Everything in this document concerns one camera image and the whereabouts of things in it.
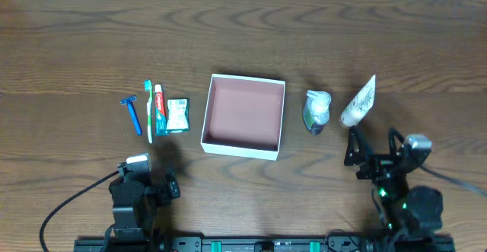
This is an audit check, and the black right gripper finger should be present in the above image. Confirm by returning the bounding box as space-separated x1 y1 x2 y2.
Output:
344 126 372 166
388 127 405 155

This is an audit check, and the white floral lotion tube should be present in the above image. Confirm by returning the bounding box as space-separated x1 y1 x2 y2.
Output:
339 75 376 128

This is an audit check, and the clear pump soap bottle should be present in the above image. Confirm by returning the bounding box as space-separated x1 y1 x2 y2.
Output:
302 90 332 136

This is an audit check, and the blue disposable razor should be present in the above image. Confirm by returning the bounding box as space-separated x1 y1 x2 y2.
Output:
120 95 143 136

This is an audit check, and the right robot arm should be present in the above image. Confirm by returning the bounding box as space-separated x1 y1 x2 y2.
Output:
344 126 444 251

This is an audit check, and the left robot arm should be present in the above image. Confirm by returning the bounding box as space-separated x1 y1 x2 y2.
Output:
101 161 180 251

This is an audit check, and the red and teal toothpaste tube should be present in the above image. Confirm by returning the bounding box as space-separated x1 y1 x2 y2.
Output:
154 84 168 136

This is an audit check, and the green and white soap packet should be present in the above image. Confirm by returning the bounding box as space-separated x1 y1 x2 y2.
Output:
167 98 189 133

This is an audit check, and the green and white toothbrush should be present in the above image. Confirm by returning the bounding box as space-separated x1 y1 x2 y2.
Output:
144 79 153 144

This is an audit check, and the white box with pink interior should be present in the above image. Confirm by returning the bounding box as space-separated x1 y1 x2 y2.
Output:
200 74 286 161

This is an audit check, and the black mounting rail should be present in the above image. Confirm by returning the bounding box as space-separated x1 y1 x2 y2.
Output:
73 234 457 252

